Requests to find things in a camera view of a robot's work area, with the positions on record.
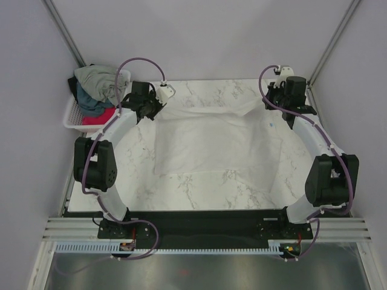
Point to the aluminium frame post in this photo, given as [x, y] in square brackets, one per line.
[64, 31]
[334, 39]

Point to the white slotted cable duct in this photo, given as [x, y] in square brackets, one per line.
[115, 247]

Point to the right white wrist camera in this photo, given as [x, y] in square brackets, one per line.
[282, 72]

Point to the grey t shirt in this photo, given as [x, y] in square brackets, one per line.
[98, 81]

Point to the aluminium front rail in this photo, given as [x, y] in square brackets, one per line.
[332, 229]

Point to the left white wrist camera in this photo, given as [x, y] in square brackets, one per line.
[164, 92]

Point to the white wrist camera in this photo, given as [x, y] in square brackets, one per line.
[282, 72]
[164, 92]

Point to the teal t shirt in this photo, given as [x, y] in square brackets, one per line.
[88, 106]

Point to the black t shirt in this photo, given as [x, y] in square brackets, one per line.
[72, 86]

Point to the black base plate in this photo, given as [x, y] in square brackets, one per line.
[215, 227]

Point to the red t shirt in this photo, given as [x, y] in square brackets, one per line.
[101, 119]

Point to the white plastic basket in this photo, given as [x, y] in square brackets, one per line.
[73, 116]

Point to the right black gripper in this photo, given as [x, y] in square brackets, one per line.
[272, 90]

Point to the left aluminium frame post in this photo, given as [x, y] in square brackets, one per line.
[64, 31]

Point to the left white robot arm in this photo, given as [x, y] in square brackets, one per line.
[94, 165]

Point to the white t shirt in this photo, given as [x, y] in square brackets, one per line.
[241, 139]

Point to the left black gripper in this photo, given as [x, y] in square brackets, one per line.
[152, 96]

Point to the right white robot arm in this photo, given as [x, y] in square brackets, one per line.
[331, 183]

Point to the right aluminium frame post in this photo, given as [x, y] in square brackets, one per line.
[334, 39]

